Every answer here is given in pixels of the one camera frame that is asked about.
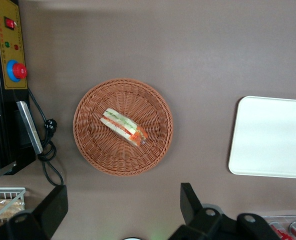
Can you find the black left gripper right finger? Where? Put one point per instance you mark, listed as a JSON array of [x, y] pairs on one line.
[[191, 207]]

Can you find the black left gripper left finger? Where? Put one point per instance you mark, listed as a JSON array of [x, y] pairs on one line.
[[51, 210]]

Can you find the cream rectangular plastic tray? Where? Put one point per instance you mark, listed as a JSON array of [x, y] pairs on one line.
[[270, 137]]

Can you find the wrapped triangle sandwich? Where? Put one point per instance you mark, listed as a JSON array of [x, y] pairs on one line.
[[120, 125]]

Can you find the round brown wicker basket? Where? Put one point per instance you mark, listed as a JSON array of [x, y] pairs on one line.
[[147, 107]]

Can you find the bagged brown bread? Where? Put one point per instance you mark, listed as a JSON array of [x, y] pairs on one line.
[[2, 208]]

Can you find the silver metal sealing bar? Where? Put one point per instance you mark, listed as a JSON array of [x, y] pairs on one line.
[[30, 126]]

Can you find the red emergency stop button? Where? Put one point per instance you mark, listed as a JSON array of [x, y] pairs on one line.
[[18, 70]]

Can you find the yellow machine control panel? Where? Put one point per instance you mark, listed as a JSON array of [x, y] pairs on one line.
[[12, 40]]

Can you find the red rocker power switch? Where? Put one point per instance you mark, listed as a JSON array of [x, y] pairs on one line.
[[10, 23]]

